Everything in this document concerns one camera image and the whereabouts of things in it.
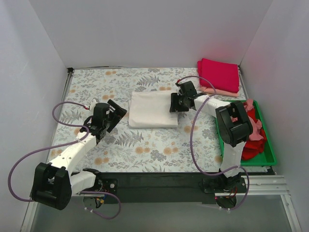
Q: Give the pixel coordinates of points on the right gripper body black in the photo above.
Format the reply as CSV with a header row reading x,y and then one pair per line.
x,y
174,103

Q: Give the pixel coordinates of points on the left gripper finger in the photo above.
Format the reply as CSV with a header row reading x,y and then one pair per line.
x,y
113,123
116,111

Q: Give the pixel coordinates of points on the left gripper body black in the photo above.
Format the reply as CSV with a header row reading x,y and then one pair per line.
x,y
115,117

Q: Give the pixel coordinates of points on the white Coca-Cola t-shirt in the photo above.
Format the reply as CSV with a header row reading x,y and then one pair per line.
x,y
151,110

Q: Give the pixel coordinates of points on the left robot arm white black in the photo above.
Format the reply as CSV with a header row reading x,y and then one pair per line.
x,y
55,182

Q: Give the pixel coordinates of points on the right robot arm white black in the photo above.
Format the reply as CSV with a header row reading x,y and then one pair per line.
x,y
234,127

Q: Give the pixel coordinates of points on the folded light pink t-shirt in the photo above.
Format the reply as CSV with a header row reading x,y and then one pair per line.
x,y
209,90

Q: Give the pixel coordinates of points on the folded magenta t-shirt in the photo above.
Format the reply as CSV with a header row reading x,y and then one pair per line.
x,y
223,76

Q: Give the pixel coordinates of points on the crumpled pink t-shirt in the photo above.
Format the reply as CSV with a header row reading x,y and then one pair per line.
x,y
256,123

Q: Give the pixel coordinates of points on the crumpled red t-shirt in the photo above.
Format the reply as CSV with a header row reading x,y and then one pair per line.
x,y
253,148

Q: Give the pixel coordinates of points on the green plastic tray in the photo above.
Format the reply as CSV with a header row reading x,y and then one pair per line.
x,y
267,156

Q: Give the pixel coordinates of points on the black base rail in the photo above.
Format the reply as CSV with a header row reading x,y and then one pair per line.
x,y
164,187

